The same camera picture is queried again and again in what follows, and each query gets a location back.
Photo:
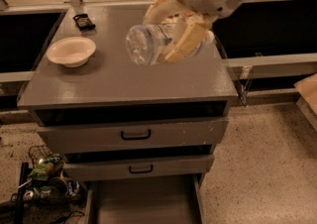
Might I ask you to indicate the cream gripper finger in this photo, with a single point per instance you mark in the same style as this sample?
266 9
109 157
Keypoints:
189 32
162 9

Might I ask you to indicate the clear plastic water bottle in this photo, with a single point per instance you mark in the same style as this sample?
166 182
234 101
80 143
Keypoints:
146 43

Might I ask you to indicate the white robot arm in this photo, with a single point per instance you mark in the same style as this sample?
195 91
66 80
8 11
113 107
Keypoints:
195 19

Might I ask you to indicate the grey drawer cabinet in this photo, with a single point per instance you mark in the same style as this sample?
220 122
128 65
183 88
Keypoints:
110 88

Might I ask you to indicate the grey middle drawer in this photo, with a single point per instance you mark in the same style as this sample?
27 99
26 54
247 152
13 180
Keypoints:
136 168

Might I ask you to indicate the grey top drawer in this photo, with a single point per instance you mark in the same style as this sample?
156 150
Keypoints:
92 138

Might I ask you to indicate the grey open bottom drawer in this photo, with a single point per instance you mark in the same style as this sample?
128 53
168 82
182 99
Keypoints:
150 200

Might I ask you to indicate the small black snack packet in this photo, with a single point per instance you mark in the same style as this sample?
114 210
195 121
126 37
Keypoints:
83 22

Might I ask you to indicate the cream ceramic bowl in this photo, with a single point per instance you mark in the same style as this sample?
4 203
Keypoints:
71 52

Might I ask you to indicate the brown cardboard box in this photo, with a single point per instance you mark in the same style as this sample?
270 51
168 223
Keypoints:
307 88

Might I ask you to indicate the green chip bag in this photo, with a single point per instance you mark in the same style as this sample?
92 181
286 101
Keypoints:
47 168

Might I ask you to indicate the soda can in basket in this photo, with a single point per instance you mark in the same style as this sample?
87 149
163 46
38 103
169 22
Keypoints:
73 189

